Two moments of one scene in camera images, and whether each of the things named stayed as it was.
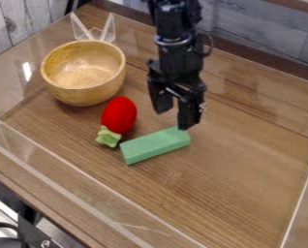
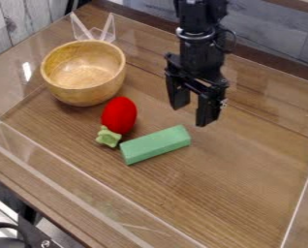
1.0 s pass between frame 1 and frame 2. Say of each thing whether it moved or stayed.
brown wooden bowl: stayed
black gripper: moved
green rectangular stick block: stayed
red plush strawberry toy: stayed
